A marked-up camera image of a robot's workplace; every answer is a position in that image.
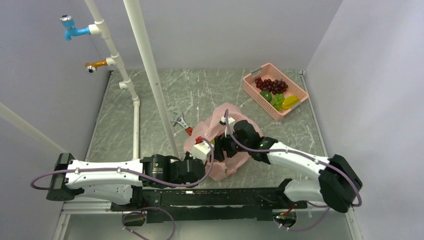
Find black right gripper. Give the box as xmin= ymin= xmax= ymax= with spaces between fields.
xmin=210 ymin=127 xmax=251 ymax=162

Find pink plastic bag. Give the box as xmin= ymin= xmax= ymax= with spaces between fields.
xmin=183 ymin=101 xmax=264 ymax=182

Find green fake fruit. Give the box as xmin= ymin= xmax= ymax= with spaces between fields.
xmin=259 ymin=90 xmax=273 ymax=103

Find green fake grapes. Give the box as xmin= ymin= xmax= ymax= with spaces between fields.
xmin=271 ymin=93 xmax=285 ymax=112

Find yellow fake fruit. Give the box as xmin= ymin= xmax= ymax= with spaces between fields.
xmin=281 ymin=95 xmax=300 ymax=110

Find purple fake grapes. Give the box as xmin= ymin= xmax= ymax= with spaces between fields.
xmin=254 ymin=77 xmax=289 ymax=95

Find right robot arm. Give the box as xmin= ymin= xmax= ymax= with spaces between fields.
xmin=214 ymin=116 xmax=363 ymax=213

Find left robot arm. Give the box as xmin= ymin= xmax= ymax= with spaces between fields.
xmin=46 ymin=152 xmax=210 ymax=210

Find pink plastic basket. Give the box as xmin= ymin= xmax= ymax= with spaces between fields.
xmin=243 ymin=63 xmax=309 ymax=121

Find orange faucet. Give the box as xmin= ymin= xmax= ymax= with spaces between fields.
xmin=85 ymin=59 xmax=108 ymax=75

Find blue faucet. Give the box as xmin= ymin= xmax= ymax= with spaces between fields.
xmin=60 ymin=14 xmax=91 ymax=41

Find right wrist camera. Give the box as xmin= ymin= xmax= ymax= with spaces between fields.
xmin=219 ymin=116 xmax=236 ymax=128

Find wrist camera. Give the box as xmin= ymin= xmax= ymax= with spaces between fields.
xmin=190 ymin=136 xmax=214 ymax=164
xmin=219 ymin=116 xmax=236 ymax=128

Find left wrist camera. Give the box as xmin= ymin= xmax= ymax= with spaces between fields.
xmin=190 ymin=136 xmax=214 ymax=164

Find red handled adjustable wrench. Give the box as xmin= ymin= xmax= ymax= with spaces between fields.
xmin=169 ymin=110 xmax=193 ymax=136

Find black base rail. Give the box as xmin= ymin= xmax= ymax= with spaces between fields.
xmin=110 ymin=187 xmax=307 ymax=224

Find white pvc pipe frame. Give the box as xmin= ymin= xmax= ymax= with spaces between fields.
xmin=0 ymin=0 xmax=172 ymax=168

